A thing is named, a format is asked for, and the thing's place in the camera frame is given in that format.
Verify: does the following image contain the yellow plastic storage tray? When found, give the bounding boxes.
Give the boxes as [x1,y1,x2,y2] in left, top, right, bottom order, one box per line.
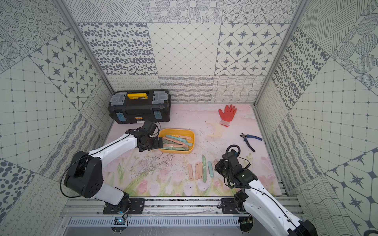
[159,128,195,154]

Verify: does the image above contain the teal folding fruit knife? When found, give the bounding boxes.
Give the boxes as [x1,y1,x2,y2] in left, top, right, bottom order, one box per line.
[207,161,214,178]

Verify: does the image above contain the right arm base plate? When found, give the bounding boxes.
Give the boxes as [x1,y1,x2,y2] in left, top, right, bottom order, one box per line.
[217,198,246,214]

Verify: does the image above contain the aluminium front rail frame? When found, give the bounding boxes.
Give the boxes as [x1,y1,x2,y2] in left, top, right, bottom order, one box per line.
[53,196,305,236]

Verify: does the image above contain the green folding fruit knife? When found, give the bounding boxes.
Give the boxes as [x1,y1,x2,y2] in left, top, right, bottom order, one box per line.
[202,155,207,183]

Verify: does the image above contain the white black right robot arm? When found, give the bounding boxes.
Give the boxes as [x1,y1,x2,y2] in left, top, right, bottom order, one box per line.
[215,145,318,236]

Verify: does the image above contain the blue handled pliers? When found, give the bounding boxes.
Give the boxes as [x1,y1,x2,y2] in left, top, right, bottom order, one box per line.
[239,132,263,153]

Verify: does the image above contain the red work glove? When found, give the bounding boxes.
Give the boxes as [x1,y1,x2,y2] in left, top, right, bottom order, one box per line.
[218,105,237,127]

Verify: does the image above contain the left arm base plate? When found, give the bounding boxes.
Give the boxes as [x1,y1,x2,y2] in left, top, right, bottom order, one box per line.
[103,198,146,215]

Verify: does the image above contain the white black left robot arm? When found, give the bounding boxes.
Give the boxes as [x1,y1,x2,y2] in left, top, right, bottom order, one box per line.
[61,121,163,207]

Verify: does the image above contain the black Deli toolbox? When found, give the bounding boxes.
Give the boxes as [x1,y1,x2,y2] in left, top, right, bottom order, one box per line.
[108,89,171,124]

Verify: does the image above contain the pink folding fruit knife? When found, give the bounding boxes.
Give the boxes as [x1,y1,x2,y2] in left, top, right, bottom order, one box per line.
[188,164,194,181]

